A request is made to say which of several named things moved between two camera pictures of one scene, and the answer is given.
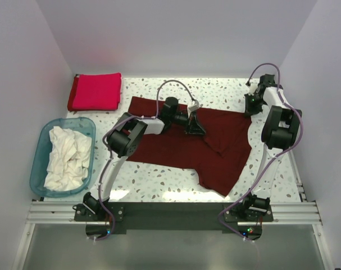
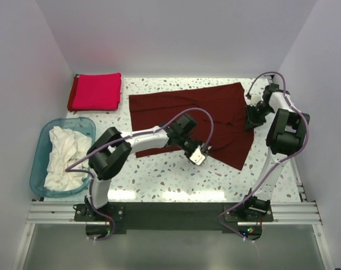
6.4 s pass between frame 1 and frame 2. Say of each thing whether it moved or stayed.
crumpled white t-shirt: stayed
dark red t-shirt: moved
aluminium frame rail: stayed
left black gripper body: moved
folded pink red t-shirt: stayed
